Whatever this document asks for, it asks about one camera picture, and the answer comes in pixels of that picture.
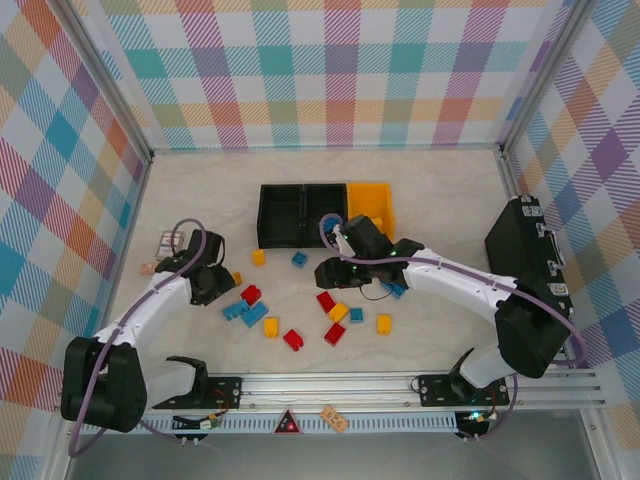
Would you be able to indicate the aluminium frame post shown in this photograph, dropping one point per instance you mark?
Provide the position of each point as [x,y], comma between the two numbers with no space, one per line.
[544,75]
[111,80]

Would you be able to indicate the long blue lego brick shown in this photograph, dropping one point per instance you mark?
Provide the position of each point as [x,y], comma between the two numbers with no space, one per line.
[256,316]

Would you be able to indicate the yellow plastic bin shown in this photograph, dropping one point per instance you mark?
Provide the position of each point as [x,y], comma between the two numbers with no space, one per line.
[370,200]

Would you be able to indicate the playing card deck box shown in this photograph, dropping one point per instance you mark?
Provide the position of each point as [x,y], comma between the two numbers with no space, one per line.
[167,247]

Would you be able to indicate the aluminium left frame post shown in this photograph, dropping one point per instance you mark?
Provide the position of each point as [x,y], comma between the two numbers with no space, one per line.
[111,80]

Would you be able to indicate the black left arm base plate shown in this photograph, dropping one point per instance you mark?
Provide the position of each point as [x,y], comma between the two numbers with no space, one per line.
[227,390]

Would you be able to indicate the red lego brick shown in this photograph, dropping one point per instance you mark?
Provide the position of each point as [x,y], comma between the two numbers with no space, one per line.
[251,294]
[293,340]
[325,301]
[335,333]

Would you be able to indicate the aluminium back frame rail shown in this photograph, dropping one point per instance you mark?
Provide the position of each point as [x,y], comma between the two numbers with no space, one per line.
[325,148]

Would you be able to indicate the tan printed paper tag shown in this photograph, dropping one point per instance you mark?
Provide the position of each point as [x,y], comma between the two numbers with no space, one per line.
[334,420]

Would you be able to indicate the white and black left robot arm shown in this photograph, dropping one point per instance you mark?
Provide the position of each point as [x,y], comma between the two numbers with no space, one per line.
[105,385]

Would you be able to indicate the black hard carrying case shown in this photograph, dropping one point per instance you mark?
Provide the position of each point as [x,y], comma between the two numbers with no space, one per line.
[520,235]

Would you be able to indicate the small yellow lego brick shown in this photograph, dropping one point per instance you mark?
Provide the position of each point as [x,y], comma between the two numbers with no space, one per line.
[237,276]

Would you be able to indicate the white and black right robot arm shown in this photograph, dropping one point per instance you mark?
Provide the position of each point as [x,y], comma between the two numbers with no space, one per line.
[530,330]

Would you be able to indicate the aluminium front rail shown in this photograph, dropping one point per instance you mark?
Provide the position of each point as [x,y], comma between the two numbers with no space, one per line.
[325,387]

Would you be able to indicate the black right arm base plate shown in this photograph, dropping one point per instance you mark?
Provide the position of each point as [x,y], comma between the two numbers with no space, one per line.
[432,390]

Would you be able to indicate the small tan paper tag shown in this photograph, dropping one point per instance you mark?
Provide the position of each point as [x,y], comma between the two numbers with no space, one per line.
[147,269]

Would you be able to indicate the aluminium left side rail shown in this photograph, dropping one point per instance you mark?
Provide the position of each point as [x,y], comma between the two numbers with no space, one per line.
[124,250]

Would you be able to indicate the red triangle warning sticker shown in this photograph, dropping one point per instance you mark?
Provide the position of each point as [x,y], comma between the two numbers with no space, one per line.
[287,424]

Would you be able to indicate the aluminium right frame post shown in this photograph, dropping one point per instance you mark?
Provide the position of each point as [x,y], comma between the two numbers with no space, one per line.
[544,75]

